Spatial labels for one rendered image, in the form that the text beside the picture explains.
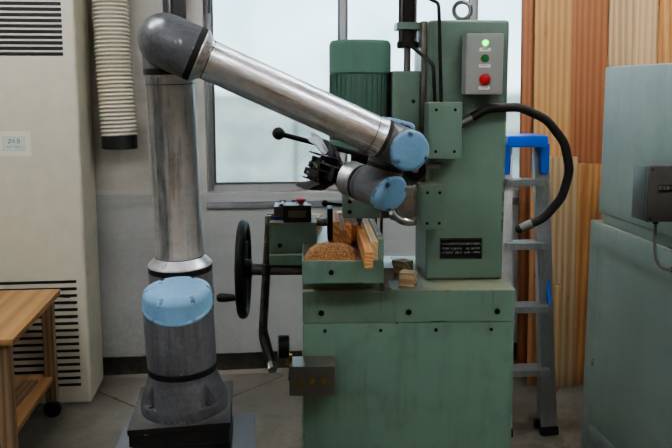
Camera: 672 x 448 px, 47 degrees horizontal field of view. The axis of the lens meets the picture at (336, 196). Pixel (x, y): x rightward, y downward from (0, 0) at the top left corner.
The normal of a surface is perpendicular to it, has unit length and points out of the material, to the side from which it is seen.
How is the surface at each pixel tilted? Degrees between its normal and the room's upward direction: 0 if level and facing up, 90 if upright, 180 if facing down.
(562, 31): 87
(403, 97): 90
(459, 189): 90
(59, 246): 90
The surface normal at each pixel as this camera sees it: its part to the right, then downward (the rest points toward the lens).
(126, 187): 0.11, 0.13
